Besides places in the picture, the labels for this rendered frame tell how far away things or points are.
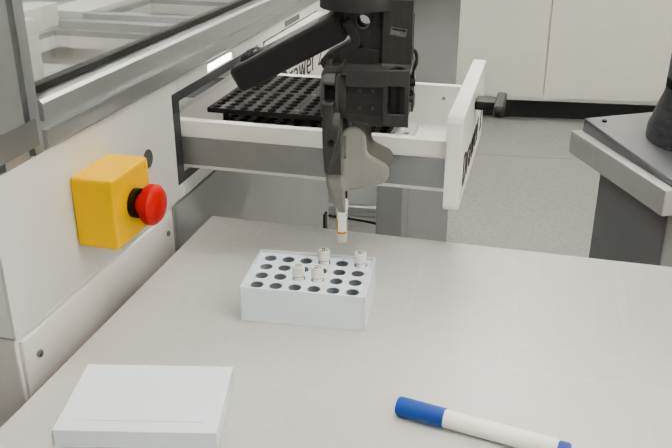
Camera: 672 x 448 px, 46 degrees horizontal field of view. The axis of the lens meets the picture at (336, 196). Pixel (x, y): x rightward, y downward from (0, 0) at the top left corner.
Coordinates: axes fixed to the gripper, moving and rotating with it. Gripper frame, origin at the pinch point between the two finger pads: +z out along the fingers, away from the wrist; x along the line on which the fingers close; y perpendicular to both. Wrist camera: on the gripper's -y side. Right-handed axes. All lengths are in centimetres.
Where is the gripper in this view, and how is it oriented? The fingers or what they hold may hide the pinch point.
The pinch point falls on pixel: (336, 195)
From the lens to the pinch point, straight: 78.4
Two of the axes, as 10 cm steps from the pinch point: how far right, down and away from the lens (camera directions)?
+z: 0.0, 9.2, 3.9
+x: 1.6, -3.8, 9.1
